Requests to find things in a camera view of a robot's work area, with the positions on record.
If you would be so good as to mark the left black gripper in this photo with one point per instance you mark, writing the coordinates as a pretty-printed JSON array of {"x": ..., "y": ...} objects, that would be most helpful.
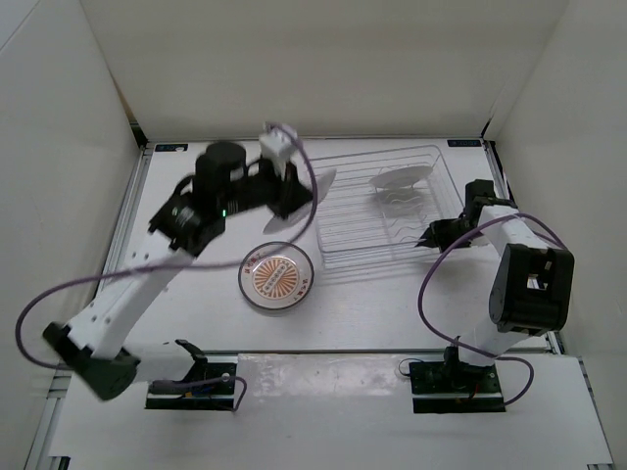
[{"x": 290, "y": 194}]

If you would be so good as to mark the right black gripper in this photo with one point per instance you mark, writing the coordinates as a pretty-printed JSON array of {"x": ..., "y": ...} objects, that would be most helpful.
[{"x": 435, "y": 236}]

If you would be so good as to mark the white wire dish rack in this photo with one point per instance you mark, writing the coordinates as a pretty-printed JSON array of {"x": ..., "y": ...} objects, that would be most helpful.
[{"x": 356, "y": 221}]

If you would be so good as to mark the orange patterned glass plate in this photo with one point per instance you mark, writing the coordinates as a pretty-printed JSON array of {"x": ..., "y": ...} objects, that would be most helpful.
[{"x": 276, "y": 276}]

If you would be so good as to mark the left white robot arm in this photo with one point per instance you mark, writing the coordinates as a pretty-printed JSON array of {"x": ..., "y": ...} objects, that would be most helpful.
[{"x": 93, "y": 343}]

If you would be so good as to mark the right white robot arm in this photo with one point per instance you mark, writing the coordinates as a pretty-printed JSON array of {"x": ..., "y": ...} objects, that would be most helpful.
[{"x": 530, "y": 294}]

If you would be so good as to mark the right blue corner label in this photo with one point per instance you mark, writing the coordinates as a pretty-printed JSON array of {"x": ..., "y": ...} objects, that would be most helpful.
[{"x": 464, "y": 143}]

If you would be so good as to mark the blue corner label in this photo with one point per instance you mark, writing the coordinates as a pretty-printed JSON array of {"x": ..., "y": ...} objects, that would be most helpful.
[
  {"x": 464, "y": 143},
  {"x": 168, "y": 148}
]

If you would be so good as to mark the left blue corner label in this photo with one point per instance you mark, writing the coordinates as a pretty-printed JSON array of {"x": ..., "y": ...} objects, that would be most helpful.
[{"x": 168, "y": 148}]

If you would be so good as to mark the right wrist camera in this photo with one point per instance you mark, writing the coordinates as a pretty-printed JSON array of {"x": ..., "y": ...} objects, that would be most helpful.
[{"x": 478, "y": 188}]

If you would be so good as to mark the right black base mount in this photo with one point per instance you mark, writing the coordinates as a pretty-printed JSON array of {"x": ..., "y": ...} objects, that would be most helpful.
[{"x": 435, "y": 389}]

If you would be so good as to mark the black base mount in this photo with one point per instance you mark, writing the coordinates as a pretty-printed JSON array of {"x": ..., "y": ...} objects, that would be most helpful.
[
  {"x": 435, "y": 389},
  {"x": 211, "y": 385}
]

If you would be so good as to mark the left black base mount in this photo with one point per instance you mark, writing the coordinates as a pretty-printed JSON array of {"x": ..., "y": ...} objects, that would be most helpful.
[{"x": 211, "y": 385}]

